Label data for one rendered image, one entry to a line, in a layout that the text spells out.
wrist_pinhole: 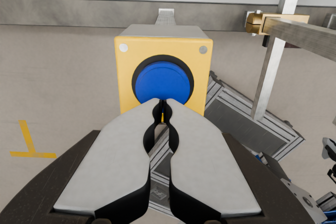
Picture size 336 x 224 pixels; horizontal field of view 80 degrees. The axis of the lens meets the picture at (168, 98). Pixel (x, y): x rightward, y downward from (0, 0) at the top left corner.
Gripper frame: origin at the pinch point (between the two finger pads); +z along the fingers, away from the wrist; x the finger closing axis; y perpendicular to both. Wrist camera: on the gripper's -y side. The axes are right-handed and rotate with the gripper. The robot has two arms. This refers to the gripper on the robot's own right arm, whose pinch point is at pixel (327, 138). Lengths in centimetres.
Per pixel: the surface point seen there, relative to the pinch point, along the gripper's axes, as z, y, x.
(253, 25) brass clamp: -1.1, -35.3, -33.3
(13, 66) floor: 82, 7, -162
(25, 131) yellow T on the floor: 82, 64, -170
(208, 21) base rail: 12, -34, -42
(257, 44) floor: 83, -13, 6
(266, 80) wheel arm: -0.1, -20.3, -25.8
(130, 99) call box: -40, -34, -58
